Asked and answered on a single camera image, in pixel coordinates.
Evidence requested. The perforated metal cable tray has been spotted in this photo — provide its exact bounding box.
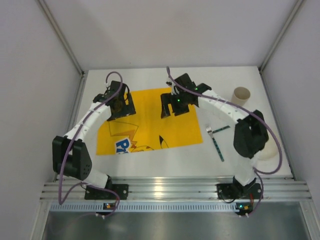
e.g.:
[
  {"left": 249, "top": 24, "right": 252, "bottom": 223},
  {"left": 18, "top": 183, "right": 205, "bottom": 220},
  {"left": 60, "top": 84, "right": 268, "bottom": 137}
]
[{"left": 50, "top": 201, "right": 252, "bottom": 213}]

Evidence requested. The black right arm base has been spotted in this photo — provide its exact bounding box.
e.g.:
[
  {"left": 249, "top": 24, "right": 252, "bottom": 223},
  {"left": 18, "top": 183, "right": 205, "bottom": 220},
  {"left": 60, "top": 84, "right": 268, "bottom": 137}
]
[{"left": 216, "top": 183, "right": 262, "bottom": 201}]

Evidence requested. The green handled fork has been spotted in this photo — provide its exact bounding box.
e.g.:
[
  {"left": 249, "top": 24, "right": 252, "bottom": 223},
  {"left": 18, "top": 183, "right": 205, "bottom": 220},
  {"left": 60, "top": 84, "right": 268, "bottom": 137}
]
[{"left": 206, "top": 125, "right": 225, "bottom": 162}]

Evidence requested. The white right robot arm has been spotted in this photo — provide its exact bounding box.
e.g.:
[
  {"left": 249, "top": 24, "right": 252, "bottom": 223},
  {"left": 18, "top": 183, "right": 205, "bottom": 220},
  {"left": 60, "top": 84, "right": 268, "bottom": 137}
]
[{"left": 160, "top": 73, "right": 269, "bottom": 199}]

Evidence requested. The white bowl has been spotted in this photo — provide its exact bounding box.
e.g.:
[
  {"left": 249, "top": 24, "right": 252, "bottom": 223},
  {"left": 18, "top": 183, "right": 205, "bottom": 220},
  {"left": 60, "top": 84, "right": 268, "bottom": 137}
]
[{"left": 257, "top": 142, "right": 278, "bottom": 161}]

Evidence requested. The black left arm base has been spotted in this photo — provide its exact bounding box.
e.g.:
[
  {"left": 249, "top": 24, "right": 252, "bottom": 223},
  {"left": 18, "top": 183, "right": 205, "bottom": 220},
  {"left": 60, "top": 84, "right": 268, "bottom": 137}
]
[{"left": 84, "top": 184, "right": 129, "bottom": 200}]

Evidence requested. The green handled spoon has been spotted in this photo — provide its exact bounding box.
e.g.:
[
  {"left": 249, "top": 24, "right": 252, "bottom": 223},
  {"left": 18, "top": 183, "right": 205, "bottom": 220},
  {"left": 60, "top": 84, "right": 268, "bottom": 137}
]
[{"left": 212, "top": 125, "right": 230, "bottom": 134}]

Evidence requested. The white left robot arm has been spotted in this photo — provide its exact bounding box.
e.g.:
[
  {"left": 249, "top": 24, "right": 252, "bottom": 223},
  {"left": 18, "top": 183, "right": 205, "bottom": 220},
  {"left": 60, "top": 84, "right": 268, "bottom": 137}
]
[{"left": 52, "top": 80, "right": 136, "bottom": 189}]

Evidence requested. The beige paper cup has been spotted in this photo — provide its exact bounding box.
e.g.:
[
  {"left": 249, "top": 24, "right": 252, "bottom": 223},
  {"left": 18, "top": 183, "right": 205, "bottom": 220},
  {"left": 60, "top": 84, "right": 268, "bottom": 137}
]
[{"left": 230, "top": 86, "right": 251, "bottom": 106}]

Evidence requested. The yellow cartoon placemat cloth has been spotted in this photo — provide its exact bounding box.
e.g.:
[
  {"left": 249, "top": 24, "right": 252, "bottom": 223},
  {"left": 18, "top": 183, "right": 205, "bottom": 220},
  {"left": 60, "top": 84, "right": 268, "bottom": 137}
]
[{"left": 96, "top": 88, "right": 203, "bottom": 156}]

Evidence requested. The aluminium rail frame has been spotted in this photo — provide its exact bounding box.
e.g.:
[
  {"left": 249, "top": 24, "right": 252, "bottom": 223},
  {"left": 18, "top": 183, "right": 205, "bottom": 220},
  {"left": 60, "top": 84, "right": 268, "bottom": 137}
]
[{"left": 39, "top": 176, "right": 312, "bottom": 201}]

